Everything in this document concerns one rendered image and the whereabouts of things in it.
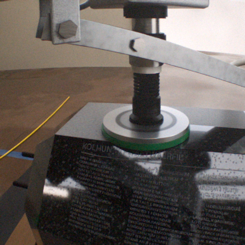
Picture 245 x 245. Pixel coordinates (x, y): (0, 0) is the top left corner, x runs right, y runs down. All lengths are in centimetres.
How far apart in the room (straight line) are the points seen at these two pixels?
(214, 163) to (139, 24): 34
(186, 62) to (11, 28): 631
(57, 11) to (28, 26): 602
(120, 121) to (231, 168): 28
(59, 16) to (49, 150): 35
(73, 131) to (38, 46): 572
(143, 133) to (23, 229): 103
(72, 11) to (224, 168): 43
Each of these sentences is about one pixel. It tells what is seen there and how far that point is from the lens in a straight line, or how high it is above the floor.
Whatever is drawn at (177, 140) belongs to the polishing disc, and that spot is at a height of 83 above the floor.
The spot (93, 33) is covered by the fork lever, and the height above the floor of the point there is 107.
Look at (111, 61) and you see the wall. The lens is 567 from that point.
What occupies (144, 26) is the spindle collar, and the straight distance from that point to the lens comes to 56.
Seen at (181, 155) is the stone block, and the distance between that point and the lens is 56.
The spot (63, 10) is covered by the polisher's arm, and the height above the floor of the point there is 112.
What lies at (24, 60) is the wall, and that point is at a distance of 661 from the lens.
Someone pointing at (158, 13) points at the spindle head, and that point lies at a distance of 55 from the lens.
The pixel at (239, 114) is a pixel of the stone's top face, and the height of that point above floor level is 82.
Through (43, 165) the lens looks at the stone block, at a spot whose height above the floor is 75.
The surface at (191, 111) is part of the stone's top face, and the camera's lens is 78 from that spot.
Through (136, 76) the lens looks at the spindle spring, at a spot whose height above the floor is 96.
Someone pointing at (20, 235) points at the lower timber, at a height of 9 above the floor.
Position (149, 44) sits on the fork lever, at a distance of 52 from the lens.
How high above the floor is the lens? 110
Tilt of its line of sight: 24 degrees down
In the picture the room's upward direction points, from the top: 2 degrees counter-clockwise
